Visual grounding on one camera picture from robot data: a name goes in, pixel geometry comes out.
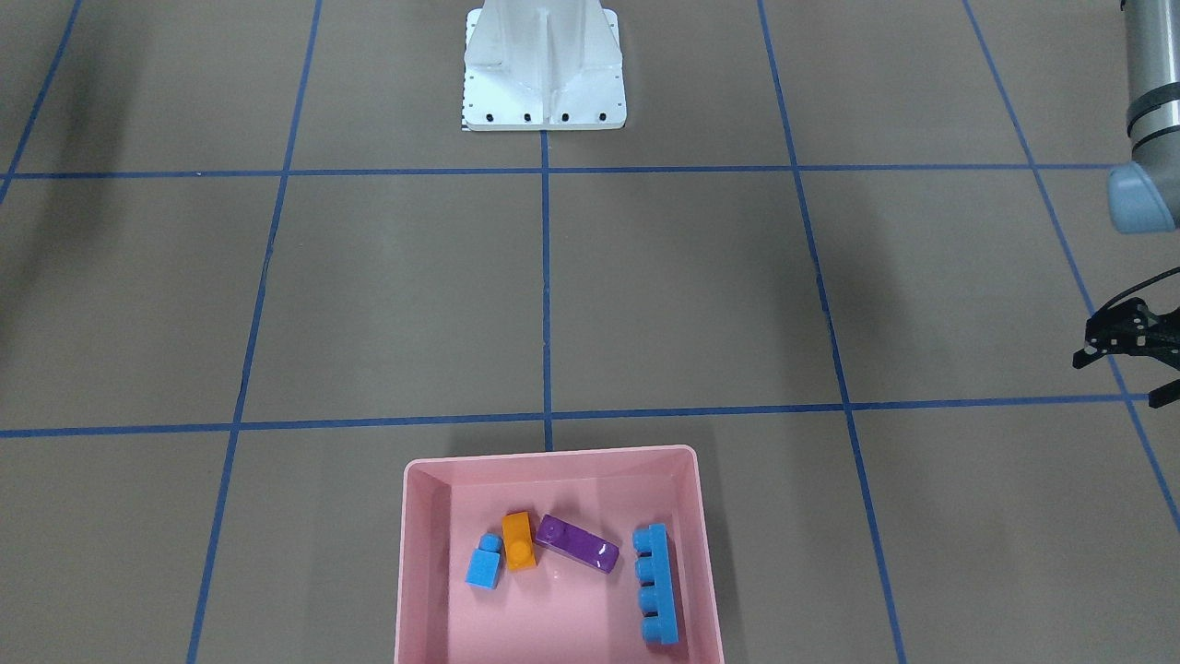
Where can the small blue single-stud block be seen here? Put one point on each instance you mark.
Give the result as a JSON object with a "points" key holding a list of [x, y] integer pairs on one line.
{"points": [[484, 564]]}

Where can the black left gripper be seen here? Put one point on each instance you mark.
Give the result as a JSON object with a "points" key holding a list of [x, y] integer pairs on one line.
{"points": [[1126, 336]]}

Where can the purple long block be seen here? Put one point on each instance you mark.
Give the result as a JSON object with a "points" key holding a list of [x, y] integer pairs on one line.
{"points": [[577, 544]]}

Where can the orange single-stud block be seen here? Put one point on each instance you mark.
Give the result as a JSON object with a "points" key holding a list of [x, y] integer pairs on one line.
{"points": [[518, 538]]}

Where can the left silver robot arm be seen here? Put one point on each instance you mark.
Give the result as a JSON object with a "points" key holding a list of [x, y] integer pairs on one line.
{"points": [[1142, 193]]}

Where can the pink plastic box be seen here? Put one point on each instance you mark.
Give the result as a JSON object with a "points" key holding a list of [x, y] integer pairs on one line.
{"points": [[560, 611]]}

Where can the long blue four-stud block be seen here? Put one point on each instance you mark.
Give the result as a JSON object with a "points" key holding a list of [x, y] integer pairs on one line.
{"points": [[656, 589]]}

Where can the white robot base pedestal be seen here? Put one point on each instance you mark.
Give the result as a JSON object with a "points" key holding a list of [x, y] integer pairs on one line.
{"points": [[543, 66]]}

